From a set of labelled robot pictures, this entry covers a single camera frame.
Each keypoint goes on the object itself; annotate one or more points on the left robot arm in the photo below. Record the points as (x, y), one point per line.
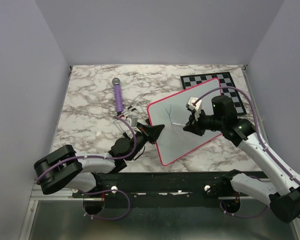
(63, 168)

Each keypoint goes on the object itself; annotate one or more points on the blue whiteboard marker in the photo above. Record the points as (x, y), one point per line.
(178, 124)

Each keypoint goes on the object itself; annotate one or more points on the black grey chessboard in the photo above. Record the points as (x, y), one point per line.
(225, 79)

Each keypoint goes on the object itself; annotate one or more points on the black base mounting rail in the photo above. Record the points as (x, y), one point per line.
(129, 190)

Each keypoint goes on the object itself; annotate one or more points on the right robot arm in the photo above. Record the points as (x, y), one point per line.
(282, 192)

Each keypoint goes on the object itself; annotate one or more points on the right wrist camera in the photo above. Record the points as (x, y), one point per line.
(194, 105)

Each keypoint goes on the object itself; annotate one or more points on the purple microphone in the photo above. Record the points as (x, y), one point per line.
(118, 95)

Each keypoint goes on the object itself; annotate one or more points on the wire microphone stand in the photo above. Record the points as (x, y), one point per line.
(134, 109)

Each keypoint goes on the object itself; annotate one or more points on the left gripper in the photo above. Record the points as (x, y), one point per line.
(153, 132)

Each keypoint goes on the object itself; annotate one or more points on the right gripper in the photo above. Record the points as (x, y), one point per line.
(196, 129)

